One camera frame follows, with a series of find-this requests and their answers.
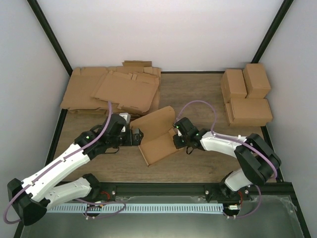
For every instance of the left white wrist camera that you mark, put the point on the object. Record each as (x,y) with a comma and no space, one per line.
(126,117)

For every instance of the right black frame post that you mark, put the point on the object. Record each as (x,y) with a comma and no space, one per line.
(281,13)

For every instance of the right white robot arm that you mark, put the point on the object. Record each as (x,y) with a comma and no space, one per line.
(258,162)

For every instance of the light blue slotted cable duct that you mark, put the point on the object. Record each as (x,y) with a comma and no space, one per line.
(135,208)

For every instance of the stack of flat cardboard sheets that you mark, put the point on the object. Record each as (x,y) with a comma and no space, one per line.
(133,87)

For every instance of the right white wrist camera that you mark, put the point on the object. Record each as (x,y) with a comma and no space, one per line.
(177,131)

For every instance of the folded cardboard box back left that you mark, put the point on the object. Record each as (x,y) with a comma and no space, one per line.
(233,85)

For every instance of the black frame post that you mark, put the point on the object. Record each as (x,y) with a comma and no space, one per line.
(39,14)
(281,13)

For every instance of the folded cardboard box front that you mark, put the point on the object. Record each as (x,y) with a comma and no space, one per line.
(248,112)

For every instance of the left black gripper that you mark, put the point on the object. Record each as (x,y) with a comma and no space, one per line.
(137,140)

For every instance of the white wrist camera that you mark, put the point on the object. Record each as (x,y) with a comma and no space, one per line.
(177,131)
(126,117)

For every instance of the black aluminium front rail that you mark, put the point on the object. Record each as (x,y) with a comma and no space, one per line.
(212,191)

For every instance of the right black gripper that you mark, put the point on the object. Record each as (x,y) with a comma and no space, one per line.
(178,145)

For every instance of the left black frame post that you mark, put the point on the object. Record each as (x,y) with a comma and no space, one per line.
(39,14)

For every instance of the brown cardboard box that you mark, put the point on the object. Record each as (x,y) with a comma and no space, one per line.
(158,130)

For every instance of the folded cardboard box back right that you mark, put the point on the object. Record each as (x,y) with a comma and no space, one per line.
(256,81)

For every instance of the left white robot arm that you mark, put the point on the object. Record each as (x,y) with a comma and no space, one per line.
(32,197)

